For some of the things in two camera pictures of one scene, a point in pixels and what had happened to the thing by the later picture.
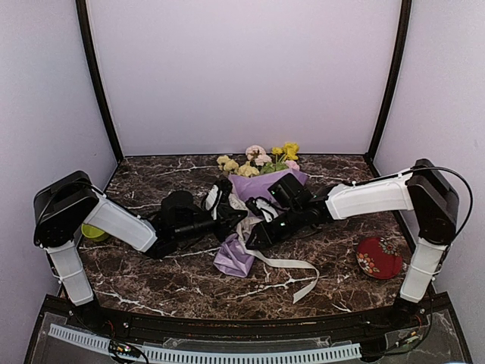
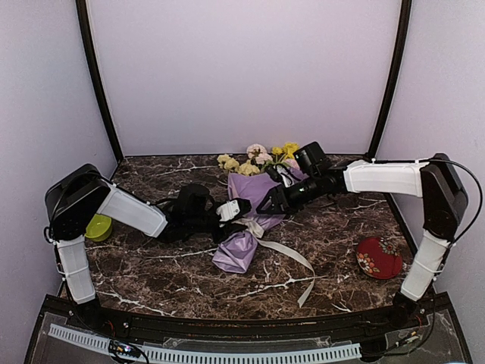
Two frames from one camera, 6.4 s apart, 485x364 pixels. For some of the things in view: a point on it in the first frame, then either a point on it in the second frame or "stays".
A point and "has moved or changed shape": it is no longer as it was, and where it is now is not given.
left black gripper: [226, 224] stays
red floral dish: [378, 257] stays
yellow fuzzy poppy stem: [289, 150] stays
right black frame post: [406, 13] stays
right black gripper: [264, 234] → [278, 193]
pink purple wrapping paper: [232, 255] has moved or changed shape
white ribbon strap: [283, 262] → [255, 228]
